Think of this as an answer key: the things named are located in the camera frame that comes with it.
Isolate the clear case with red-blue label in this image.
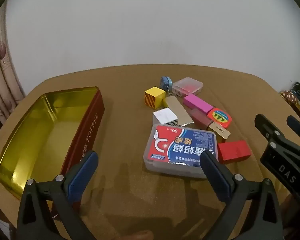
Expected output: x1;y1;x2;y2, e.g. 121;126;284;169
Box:
143;124;219;179

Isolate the beige wooden block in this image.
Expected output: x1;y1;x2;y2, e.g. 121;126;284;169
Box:
207;122;231;140

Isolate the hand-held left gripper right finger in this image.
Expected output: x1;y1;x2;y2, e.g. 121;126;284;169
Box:
200;152;283;240

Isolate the orange round tape measure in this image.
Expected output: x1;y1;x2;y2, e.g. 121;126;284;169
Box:
207;108;233;128

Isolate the maroon block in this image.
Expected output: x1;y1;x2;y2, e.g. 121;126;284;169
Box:
190;109;214;128

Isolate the red and gold tin box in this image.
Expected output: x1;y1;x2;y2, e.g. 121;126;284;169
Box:
0;87;105;218

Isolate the yellow striped cube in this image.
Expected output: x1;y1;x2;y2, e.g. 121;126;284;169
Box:
144;87;166;108

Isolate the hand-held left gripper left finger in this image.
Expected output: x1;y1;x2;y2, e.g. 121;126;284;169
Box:
16;150;99;240

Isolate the beige patterned curtain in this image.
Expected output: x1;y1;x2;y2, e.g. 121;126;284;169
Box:
0;5;25;128

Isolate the red wooden block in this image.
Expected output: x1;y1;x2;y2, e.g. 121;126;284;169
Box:
217;140;252;165

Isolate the pink block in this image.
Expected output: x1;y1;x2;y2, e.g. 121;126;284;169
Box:
183;94;214;114

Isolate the brown dotted box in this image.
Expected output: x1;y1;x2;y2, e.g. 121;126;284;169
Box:
280;89;300;103

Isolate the white box with chevron edge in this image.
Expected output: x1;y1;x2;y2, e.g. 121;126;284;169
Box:
153;108;178;126

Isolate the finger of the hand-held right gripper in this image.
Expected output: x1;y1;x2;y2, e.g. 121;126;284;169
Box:
287;115;300;153
254;114;286;146

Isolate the small clear plastic box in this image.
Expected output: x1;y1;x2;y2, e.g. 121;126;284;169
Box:
172;77;204;97

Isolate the small blue tape measure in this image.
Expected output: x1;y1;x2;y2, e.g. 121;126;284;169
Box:
160;76;173;95

